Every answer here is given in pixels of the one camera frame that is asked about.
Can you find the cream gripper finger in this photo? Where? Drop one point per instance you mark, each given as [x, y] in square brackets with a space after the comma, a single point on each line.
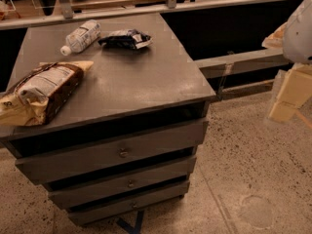
[275, 39]
[295, 90]

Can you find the top grey drawer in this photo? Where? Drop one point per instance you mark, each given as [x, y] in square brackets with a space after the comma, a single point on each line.
[52, 167]

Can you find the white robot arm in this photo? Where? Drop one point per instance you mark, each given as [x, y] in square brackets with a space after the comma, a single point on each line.
[294, 38]

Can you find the blue chip bag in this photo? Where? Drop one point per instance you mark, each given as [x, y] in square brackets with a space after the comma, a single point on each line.
[126, 38]

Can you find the metal railing frame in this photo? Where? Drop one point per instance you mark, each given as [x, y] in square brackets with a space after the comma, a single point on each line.
[221, 19]

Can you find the grey drawer cabinet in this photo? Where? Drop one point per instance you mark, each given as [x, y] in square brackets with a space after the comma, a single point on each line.
[125, 94]

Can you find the white plastic bottle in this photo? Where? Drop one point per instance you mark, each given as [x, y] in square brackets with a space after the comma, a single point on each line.
[81, 38]

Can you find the grey drawer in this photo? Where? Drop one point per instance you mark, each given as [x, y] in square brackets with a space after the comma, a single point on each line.
[131, 203]
[52, 167]
[80, 195]

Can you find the bottom grey drawer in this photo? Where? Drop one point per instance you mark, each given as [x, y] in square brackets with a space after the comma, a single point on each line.
[131, 203]

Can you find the middle grey drawer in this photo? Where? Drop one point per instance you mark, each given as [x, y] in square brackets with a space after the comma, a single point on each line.
[80, 195]

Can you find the brown chip bag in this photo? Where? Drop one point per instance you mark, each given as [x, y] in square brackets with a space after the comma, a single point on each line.
[37, 97]

